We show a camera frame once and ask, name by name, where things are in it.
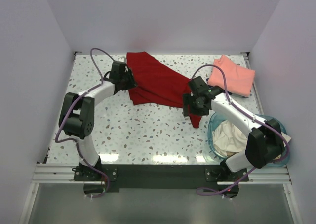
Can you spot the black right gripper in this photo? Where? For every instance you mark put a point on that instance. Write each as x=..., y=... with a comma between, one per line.
x=187, y=99

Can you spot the folded salmon pink t shirt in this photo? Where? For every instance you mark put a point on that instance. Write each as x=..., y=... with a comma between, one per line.
x=239, y=79

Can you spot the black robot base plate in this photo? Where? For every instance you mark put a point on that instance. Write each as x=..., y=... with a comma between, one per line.
x=113, y=178

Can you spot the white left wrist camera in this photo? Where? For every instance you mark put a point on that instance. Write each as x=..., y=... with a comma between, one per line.
x=122, y=59

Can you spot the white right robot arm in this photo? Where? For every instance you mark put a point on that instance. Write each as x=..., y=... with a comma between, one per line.
x=264, y=139

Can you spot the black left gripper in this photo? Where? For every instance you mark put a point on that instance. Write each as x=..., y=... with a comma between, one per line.
x=132, y=83

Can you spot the cream t shirt in basket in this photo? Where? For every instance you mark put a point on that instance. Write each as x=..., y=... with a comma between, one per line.
x=227, y=137

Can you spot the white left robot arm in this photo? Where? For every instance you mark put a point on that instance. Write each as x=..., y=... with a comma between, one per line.
x=76, y=121

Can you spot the teal plastic laundry basket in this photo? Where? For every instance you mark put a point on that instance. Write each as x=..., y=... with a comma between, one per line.
x=214, y=140

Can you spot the red t shirt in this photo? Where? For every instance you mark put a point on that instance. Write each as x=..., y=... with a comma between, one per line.
x=157, y=83

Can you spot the folded blue t shirt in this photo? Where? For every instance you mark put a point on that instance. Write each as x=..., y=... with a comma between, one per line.
x=236, y=95

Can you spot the aluminium frame rail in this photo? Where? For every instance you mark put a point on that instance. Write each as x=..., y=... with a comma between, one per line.
x=62, y=173

